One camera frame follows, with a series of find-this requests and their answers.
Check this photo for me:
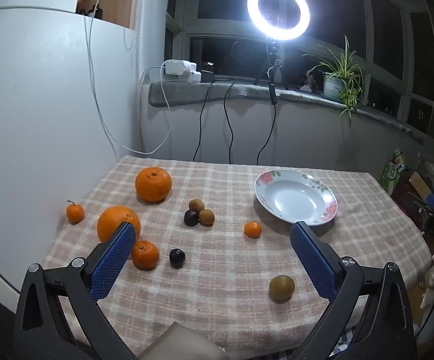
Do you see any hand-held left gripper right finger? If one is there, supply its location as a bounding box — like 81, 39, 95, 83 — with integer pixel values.
290, 221, 417, 360

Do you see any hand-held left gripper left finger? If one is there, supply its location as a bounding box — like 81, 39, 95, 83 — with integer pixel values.
13, 221, 139, 360

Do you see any medium mandarin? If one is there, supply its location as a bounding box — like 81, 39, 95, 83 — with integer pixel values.
131, 240, 160, 269

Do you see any large smooth orange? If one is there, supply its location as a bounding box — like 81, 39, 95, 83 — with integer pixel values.
97, 205, 141, 244

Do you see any small mandarin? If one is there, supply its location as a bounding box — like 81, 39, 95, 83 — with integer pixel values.
244, 221, 263, 239

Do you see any white floral plate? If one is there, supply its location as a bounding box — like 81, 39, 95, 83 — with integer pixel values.
254, 169, 338, 226

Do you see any cardboard box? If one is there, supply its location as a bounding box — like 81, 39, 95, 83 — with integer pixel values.
408, 172, 432, 200

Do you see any greenish brown round fruit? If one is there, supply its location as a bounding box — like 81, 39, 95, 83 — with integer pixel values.
269, 275, 296, 303

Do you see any green snack bag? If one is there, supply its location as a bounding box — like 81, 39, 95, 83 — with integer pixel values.
380, 149, 410, 196

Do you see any small tangerine with stem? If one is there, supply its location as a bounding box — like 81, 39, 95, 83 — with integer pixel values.
66, 200, 85, 224

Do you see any person's striped clothing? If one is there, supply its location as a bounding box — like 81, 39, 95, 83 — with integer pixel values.
335, 324, 358, 355

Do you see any pink checked tablecloth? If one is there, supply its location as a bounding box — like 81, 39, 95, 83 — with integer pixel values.
42, 155, 432, 360

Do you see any large orange with green stem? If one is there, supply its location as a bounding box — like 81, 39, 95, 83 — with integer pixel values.
135, 166, 173, 203

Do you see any beige chair back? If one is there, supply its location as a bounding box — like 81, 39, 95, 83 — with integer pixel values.
136, 322, 229, 360

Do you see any grey plant pot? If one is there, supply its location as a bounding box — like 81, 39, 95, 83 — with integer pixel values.
323, 71, 348, 99

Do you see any spider plant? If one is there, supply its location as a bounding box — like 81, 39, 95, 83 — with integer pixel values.
302, 35, 371, 127

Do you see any white refrigerator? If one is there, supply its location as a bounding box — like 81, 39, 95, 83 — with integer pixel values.
0, 5, 143, 302

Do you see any small dark potted plant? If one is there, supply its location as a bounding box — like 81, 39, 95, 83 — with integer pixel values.
304, 68, 325, 92

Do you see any white power adapter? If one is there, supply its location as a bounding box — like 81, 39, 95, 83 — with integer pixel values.
163, 59, 202, 84

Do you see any black cable with inline switch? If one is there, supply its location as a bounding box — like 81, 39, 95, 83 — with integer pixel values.
256, 64, 282, 166

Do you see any white cable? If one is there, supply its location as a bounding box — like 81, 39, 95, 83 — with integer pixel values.
85, 0, 171, 155

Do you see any white blind cord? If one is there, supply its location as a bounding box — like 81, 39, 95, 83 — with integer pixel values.
124, 0, 143, 50

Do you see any ring light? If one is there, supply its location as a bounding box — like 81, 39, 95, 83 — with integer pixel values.
247, 0, 311, 41

